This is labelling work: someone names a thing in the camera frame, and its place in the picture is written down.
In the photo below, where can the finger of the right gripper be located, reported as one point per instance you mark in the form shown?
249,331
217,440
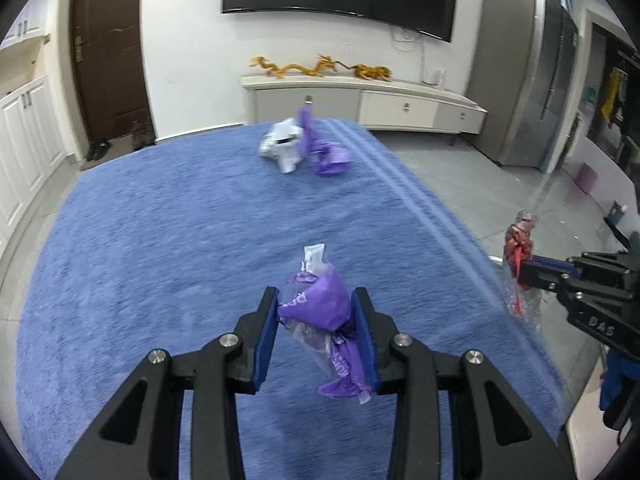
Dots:
540,279
547,263

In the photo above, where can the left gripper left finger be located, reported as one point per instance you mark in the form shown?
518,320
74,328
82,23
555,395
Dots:
137,433

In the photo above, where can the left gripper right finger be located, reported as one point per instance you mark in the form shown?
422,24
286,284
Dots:
493,433

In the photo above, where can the clear wrapper with red strip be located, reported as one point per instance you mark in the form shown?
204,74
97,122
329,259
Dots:
522,301

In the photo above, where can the small purple wrapper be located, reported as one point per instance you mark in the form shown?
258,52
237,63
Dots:
314,307

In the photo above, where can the purple tissue pack wrapper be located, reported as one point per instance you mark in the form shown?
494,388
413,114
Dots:
327,159

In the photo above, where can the white paper pack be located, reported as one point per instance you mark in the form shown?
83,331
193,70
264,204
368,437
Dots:
281,143

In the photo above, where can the blue gloved right hand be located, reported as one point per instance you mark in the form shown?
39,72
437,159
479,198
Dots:
619,397

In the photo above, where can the small purple bin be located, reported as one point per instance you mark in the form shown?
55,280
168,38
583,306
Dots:
586,178

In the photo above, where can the blue towel table cover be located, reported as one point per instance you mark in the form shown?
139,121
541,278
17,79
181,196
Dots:
167,247

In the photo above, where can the grey double door refrigerator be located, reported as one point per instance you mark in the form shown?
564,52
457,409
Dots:
523,65

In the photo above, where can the white TV console cabinet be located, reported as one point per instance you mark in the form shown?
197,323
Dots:
375,105

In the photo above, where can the golden tiger ornament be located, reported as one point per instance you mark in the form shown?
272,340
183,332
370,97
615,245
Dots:
367,72

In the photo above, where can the golden dragon ornament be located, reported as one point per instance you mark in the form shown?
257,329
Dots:
324,62

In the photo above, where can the black shoes by door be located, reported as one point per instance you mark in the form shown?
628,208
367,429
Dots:
97,150

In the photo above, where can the brown shoes by door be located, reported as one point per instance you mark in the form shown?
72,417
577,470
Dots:
142,136

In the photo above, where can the dark brown entrance door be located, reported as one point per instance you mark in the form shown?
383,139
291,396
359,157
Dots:
108,66

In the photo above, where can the white wall cabinet unit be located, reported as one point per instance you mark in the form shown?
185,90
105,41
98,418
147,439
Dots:
31,143

